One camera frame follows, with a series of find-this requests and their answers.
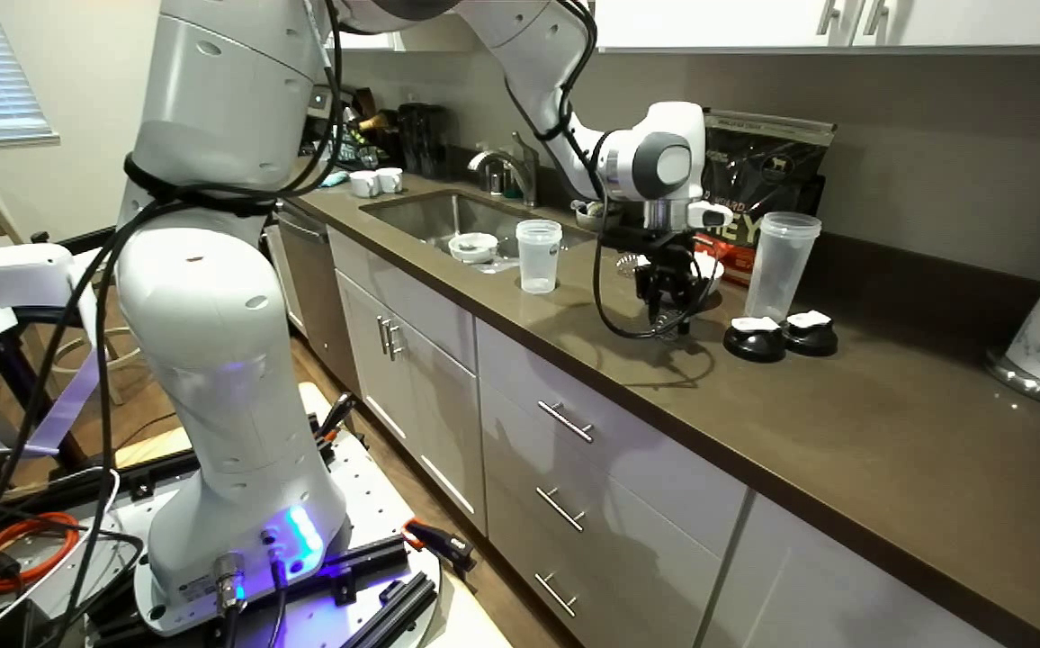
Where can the white upper cabinet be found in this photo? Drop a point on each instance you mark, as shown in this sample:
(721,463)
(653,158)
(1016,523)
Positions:
(721,24)

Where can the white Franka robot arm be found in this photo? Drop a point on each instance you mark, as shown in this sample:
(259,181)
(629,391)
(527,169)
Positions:
(231,362)

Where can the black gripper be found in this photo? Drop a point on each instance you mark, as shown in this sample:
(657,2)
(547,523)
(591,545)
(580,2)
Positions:
(669,253)

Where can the white mug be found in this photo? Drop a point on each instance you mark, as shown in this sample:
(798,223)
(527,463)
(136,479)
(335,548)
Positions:
(391,181)
(363,185)

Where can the stainless steel sink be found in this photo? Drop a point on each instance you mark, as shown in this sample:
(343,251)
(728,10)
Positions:
(433,216)

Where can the small white dish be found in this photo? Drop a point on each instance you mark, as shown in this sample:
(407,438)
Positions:
(473,251)

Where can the white bowl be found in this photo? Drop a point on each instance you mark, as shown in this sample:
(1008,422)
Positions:
(629,265)

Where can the perforated robot mounting table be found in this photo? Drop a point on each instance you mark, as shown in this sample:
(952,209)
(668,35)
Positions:
(362,479)

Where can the orange black clamp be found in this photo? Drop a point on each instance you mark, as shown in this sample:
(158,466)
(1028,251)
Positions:
(439,541)

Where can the dark dishwasher front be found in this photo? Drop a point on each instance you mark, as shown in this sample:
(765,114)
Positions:
(314,301)

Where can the tall clear plastic bottle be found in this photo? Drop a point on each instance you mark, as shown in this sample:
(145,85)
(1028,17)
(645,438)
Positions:
(780,270)

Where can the black shaker lid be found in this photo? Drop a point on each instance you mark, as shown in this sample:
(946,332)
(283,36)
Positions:
(754,338)
(810,332)

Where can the clear shaker bottle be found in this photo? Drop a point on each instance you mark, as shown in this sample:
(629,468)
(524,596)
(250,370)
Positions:
(536,265)

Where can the white base cabinet with drawers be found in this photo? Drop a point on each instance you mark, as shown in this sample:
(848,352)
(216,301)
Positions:
(614,506)

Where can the white curved stand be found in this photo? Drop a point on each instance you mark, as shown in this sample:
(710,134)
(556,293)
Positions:
(27,270)

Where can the black coffee maker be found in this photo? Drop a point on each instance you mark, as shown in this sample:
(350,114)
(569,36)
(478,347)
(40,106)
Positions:
(422,137)

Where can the black red whey protein bag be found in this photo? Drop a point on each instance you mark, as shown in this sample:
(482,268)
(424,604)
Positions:
(755,168)

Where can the black metal bars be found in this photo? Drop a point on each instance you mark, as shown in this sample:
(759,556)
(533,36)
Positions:
(398,605)

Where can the chrome faucet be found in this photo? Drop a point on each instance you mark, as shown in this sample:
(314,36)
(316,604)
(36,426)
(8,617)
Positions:
(506,157)

